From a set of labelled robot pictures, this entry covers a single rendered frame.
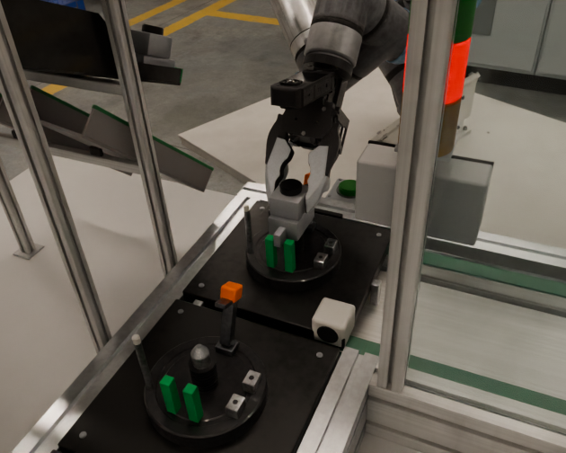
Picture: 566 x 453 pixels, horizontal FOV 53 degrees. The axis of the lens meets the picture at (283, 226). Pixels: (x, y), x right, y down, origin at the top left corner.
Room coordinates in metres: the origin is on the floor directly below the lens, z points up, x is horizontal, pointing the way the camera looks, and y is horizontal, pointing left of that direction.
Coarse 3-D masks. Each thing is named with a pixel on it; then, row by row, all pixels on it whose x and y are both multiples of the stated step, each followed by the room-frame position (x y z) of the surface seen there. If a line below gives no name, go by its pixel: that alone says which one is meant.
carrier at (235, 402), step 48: (192, 336) 0.50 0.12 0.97; (240, 336) 0.49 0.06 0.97; (288, 336) 0.49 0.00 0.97; (144, 384) 0.43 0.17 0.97; (192, 384) 0.40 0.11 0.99; (240, 384) 0.41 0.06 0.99; (288, 384) 0.42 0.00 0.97; (96, 432) 0.37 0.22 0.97; (144, 432) 0.36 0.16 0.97; (192, 432) 0.35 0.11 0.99; (240, 432) 0.35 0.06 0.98; (288, 432) 0.35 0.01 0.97
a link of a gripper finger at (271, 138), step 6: (276, 120) 0.71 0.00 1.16; (276, 126) 0.71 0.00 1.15; (270, 132) 0.70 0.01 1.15; (276, 132) 0.70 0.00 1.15; (282, 132) 0.70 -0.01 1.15; (270, 138) 0.70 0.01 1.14; (276, 138) 0.69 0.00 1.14; (282, 138) 0.69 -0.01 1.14; (288, 138) 0.70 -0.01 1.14; (270, 144) 0.69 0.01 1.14; (270, 150) 0.69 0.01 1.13
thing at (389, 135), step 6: (396, 120) 1.11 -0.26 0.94; (390, 126) 1.13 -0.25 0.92; (396, 126) 1.11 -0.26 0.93; (378, 132) 1.17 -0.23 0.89; (384, 132) 1.14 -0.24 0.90; (390, 132) 1.13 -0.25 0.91; (396, 132) 1.12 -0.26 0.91; (372, 138) 1.16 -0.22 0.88; (378, 138) 1.15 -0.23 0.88; (384, 138) 1.14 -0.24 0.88; (390, 138) 1.13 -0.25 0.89; (396, 138) 1.12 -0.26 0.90
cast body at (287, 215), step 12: (288, 180) 0.65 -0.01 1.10; (276, 192) 0.64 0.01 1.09; (288, 192) 0.63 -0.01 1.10; (300, 192) 0.63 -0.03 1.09; (276, 204) 0.62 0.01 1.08; (288, 204) 0.61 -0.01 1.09; (300, 204) 0.61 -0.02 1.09; (276, 216) 0.62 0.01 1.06; (288, 216) 0.61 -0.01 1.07; (300, 216) 0.61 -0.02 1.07; (312, 216) 0.65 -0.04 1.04; (276, 228) 0.62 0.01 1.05; (288, 228) 0.61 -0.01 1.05; (300, 228) 0.61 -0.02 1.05; (276, 240) 0.59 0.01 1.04
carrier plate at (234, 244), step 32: (256, 224) 0.73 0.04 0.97; (320, 224) 0.72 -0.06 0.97; (352, 224) 0.72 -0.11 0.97; (224, 256) 0.65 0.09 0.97; (352, 256) 0.64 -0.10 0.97; (384, 256) 0.64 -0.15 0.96; (192, 288) 0.59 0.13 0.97; (256, 288) 0.58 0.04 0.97; (320, 288) 0.58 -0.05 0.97; (352, 288) 0.57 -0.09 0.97; (256, 320) 0.53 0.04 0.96; (288, 320) 0.52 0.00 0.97
